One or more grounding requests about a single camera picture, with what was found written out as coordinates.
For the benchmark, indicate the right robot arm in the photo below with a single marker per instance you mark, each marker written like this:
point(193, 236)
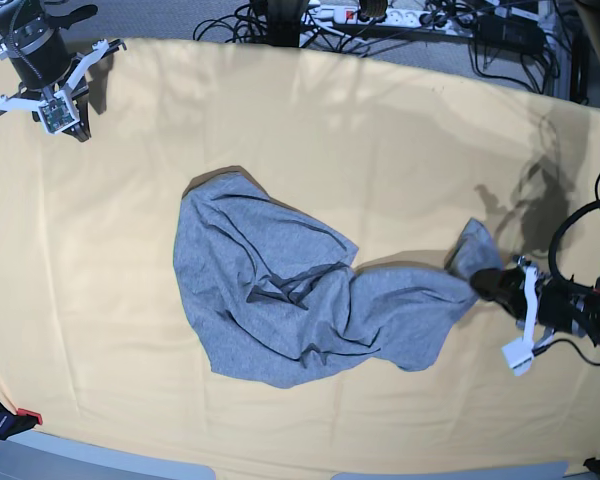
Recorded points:
point(26, 21)

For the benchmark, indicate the yellow table cloth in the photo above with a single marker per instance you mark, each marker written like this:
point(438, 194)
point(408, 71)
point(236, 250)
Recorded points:
point(92, 332)

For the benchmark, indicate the white power strip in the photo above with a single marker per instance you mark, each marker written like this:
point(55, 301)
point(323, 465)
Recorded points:
point(349, 20)

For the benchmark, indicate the grey t-shirt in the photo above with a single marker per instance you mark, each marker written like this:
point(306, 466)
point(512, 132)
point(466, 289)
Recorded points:
point(273, 297)

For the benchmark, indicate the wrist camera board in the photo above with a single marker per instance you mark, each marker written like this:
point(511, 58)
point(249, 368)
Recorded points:
point(518, 355)
point(57, 115)

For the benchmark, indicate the black power adapter brick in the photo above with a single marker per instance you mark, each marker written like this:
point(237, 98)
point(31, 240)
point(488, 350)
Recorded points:
point(510, 35)

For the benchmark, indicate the blue clamp with red tip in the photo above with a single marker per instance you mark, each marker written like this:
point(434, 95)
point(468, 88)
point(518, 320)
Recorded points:
point(15, 423)

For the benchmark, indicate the black central post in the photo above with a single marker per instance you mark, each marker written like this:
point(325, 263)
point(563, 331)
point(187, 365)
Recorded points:
point(283, 18)

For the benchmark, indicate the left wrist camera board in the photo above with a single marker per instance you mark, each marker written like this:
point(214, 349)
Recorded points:
point(518, 355)

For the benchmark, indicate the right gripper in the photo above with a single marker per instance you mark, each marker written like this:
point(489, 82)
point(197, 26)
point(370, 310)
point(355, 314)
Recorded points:
point(47, 70)

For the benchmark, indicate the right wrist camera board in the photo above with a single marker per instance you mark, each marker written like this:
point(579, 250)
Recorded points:
point(57, 115)

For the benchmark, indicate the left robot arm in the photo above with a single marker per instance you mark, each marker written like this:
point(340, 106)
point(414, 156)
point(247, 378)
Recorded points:
point(589, 317)

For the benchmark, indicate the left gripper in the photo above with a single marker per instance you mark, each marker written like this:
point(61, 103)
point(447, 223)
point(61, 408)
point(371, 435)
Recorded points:
point(540, 307)

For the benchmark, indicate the black upright box right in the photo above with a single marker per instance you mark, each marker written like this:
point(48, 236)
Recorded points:
point(580, 56)

